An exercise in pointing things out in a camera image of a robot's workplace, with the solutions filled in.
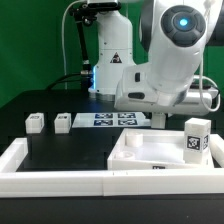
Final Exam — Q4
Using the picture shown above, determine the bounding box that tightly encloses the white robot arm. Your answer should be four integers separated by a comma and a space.
89, 0, 224, 116

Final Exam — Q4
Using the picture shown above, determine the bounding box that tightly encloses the white marker plate with tags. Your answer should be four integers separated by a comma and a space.
72, 112, 150, 128

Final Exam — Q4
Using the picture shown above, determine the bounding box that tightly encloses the white square tabletop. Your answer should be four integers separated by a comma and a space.
107, 128, 214, 170

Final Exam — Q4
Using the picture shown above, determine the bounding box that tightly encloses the black cable bundle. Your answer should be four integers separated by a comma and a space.
45, 71, 93, 91

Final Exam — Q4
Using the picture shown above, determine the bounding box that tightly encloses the white U-shaped fence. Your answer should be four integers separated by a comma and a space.
0, 138, 224, 198

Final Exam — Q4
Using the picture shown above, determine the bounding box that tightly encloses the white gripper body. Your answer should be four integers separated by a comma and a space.
114, 63, 209, 116

